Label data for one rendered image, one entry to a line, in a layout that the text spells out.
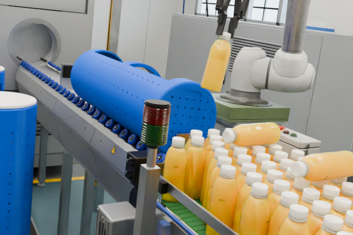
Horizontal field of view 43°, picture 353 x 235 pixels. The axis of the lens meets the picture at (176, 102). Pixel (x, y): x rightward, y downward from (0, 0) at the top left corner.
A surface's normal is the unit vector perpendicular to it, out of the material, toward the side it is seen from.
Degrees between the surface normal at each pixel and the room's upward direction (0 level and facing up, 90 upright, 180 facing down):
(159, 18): 90
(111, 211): 0
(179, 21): 90
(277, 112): 90
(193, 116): 90
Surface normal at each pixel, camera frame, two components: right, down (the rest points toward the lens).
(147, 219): 0.51, 0.23
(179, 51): -0.87, 0.00
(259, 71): -0.23, 0.10
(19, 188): 0.83, 0.21
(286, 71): -0.32, 0.32
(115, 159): -0.76, -0.32
